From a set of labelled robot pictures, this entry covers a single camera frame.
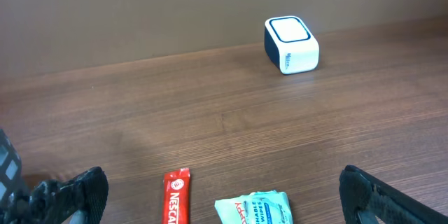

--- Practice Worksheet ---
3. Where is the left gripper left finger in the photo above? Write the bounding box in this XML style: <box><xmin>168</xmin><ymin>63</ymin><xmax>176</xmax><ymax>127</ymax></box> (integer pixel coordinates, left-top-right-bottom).
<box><xmin>1</xmin><ymin>167</ymin><xmax>109</xmax><ymax>224</ymax></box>

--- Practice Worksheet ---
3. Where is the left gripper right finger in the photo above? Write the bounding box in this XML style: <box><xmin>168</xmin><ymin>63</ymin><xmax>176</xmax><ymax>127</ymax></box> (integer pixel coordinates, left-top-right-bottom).
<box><xmin>339</xmin><ymin>165</ymin><xmax>447</xmax><ymax>224</ymax></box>

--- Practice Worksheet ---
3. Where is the red Nescafe coffee stick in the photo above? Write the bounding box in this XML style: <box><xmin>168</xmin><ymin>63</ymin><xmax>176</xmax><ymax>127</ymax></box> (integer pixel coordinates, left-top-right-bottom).
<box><xmin>162</xmin><ymin>168</ymin><xmax>190</xmax><ymax>224</ymax></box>

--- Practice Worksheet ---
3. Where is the teal wet wipes pack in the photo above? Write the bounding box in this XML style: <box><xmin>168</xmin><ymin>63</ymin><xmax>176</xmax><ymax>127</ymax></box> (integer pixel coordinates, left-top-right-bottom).
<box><xmin>214</xmin><ymin>190</ymin><xmax>293</xmax><ymax>224</ymax></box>

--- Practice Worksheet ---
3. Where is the white barcode scanner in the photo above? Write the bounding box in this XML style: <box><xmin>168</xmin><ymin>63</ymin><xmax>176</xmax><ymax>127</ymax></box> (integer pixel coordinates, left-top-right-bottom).
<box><xmin>264</xmin><ymin>15</ymin><xmax>319</xmax><ymax>75</ymax></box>

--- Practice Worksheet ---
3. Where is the grey plastic shopping basket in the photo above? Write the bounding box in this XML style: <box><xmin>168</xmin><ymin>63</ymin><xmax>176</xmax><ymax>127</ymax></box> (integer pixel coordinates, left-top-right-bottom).
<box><xmin>0</xmin><ymin>129</ymin><xmax>27</xmax><ymax>206</ymax></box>

